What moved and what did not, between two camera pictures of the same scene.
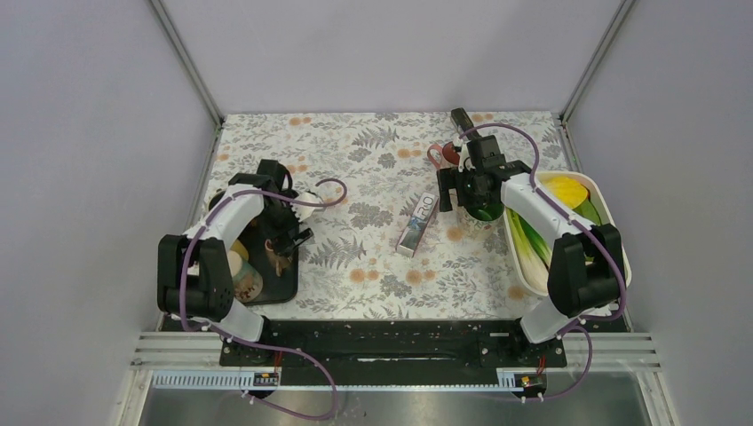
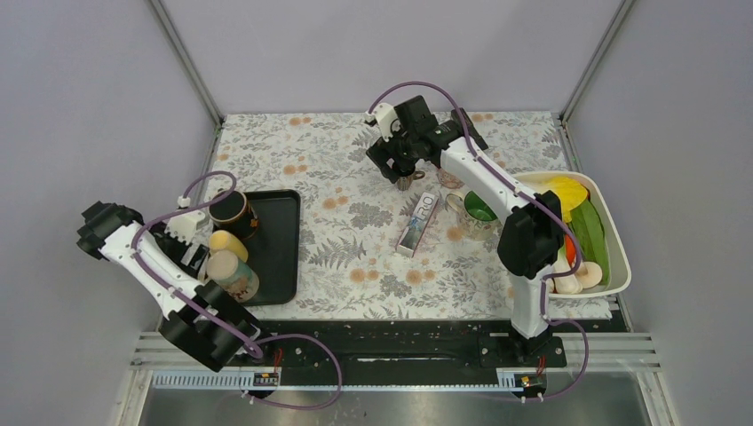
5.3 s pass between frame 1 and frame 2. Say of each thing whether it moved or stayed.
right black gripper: moved
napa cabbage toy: stayed
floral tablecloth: stayed
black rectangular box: stayed
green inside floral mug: stayed
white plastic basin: stayed
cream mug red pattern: stayed
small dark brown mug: moved
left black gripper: moved
